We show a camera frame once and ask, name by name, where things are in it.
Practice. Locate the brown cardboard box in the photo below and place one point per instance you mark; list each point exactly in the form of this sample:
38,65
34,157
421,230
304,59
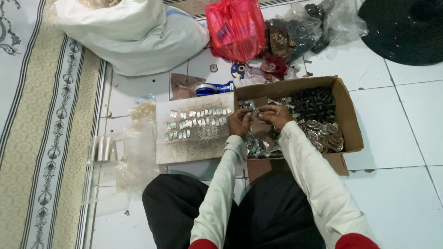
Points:
346,114

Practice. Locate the clear bag of dark parts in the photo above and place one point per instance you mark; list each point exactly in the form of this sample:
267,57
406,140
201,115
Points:
311,24

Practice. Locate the person's black trousers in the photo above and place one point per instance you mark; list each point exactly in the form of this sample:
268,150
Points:
221,214

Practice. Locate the person's right hand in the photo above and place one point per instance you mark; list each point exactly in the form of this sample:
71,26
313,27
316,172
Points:
275,116

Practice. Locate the person's left hand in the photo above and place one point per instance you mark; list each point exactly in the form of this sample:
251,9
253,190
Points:
238,122

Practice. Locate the white stained board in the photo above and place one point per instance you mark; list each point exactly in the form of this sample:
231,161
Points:
193,145

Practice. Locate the heap of cloth scraps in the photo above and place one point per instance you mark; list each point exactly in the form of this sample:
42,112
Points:
266,71

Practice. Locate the person's right fingers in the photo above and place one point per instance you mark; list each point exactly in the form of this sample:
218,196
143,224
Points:
264,113

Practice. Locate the rows of assembled metal clips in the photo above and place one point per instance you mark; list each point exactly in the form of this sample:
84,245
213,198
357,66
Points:
193,121

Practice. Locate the heap of small metal clips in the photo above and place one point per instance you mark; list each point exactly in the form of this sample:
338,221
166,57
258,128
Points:
261,147

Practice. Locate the red plastic bag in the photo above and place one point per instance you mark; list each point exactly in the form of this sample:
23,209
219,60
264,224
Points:
235,29

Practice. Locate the clear plastic bags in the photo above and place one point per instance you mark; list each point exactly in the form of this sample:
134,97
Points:
121,152

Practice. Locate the patterned carpet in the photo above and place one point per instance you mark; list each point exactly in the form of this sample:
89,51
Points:
41,138

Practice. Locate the small metal square piece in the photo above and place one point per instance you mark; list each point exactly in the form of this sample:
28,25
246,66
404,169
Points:
213,67

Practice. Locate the large white sack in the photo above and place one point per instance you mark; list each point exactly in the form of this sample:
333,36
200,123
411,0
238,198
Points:
131,34

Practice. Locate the brown patterned cloth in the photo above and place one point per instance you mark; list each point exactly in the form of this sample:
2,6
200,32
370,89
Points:
280,41

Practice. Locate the heap of round metal discs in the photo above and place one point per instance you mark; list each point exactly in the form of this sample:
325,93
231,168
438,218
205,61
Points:
323,135

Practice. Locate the blue tape dispenser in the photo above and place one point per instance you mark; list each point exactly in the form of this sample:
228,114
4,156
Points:
213,89

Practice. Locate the brown paper scrap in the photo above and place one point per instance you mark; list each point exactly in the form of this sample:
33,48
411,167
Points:
185,86

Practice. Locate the heap of black plastic parts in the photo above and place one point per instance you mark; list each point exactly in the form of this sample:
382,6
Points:
313,103

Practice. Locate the black round disc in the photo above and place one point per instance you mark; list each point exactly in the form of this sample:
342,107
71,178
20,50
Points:
405,29

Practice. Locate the person's left fingers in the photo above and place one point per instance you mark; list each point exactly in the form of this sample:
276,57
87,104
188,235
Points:
248,117

